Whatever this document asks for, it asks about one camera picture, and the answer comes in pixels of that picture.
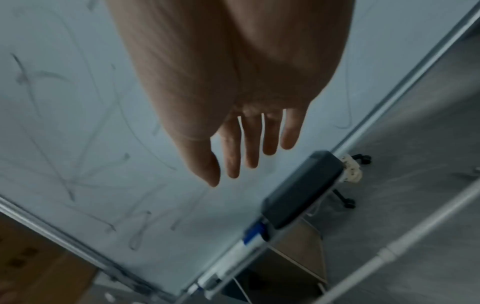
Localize brown wooden cabinet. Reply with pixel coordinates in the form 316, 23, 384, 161
231, 219, 328, 295

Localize white plastic pipe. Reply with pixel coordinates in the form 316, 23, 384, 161
325, 186, 480, 304

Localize person's right hand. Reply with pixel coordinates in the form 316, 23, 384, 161
106, 0, 356, 188

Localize brown cardboard box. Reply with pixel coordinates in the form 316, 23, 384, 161
0, 211, 99, 304

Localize white marker with blue cap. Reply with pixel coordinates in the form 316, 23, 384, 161
198, 221, 269, 291

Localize white whiteboard with metal frame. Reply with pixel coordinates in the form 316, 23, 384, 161
0, 0, 480, 304

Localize white plastic bracket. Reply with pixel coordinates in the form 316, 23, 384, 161
338, 154, 363, 183

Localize black wheeled chair base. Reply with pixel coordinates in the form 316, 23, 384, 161
331, 153, 373, 209

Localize dark grey whiteboard eraser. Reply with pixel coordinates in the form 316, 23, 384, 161
261, 150, 346, 236

